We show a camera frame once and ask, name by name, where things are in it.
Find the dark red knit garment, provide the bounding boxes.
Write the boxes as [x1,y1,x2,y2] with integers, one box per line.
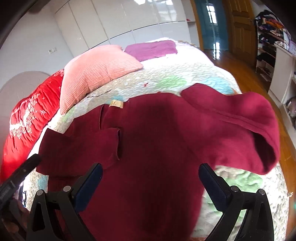
[37,84,280,240]

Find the left hand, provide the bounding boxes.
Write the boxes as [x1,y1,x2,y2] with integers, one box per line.
[1,198,30,240]

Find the red embroidered duvet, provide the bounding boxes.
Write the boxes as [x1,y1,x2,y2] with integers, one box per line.
[1,69,64,183]

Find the white cluttered shelf unit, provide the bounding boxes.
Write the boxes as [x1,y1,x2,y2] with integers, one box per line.
[253,10,296,137]

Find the brown wooden door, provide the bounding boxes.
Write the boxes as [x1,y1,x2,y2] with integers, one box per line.
[223,0,257,67]

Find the purple fuzzy towel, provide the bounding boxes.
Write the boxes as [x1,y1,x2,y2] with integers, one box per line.
[125,40,178,62]

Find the white glossy wardrobe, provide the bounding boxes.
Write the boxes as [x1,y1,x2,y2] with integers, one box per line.
[49,0,200,56]

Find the pink corduroy pillow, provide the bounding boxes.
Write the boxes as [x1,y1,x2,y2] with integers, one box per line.
[60,45,143,114]

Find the white wall socket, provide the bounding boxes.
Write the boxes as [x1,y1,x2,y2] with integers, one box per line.
[48,48,57,54]

